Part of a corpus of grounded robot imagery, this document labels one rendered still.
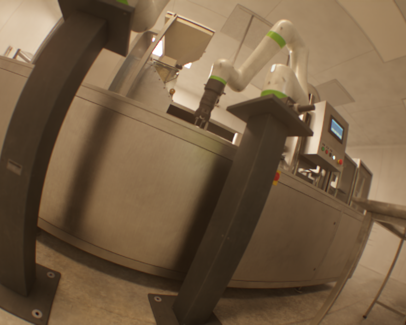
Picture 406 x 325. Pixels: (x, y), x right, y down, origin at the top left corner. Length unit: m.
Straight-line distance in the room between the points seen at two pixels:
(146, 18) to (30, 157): 0.60
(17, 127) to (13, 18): 3.96
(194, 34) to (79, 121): 0.87
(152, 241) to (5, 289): 0.66
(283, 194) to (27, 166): 1.04
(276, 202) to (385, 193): 3.81
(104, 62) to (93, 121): 0.43
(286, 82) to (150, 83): 0.71
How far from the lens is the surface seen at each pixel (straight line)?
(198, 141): 0.76
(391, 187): 4.57
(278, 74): 0.76
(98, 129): 0.78
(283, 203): 1.00
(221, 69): 0.89
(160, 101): 1.04
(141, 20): 0.76
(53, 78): 0.51
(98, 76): 1.08
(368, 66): 2.91
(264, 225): 0.97
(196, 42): 1.25
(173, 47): 1.24
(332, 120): 1.38
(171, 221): 0.78
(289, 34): 1.07
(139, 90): 1.06
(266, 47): 1.02
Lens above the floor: 0.61
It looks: 4 degrees up
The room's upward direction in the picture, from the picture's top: 21 degrees clockwise
